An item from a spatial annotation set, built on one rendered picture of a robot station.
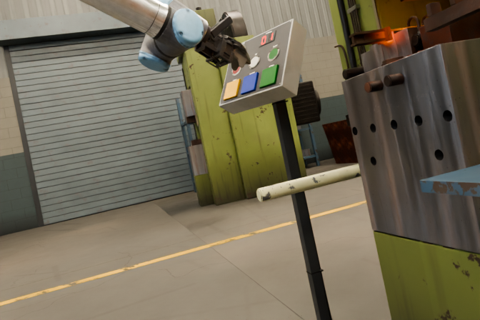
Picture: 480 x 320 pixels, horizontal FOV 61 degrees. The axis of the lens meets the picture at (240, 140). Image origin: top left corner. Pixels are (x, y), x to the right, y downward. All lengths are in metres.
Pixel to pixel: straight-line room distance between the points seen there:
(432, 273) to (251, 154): 4.89
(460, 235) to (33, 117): 8.54
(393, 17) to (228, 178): 4.73
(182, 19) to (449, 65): 0.61
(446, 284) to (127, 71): 8.43
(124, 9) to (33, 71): 8.24
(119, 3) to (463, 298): 1.02
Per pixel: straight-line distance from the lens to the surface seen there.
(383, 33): 1.16
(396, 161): 1.12
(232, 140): 5.94
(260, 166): 5.91
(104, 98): 9.00
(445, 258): 1.09
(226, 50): 1.31
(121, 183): 8.88
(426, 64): 0.99
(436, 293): 1.17
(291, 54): 1.47
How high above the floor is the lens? 0.79
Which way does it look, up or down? 1 degrees up
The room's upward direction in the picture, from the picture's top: 12 degrees counter-clockwise
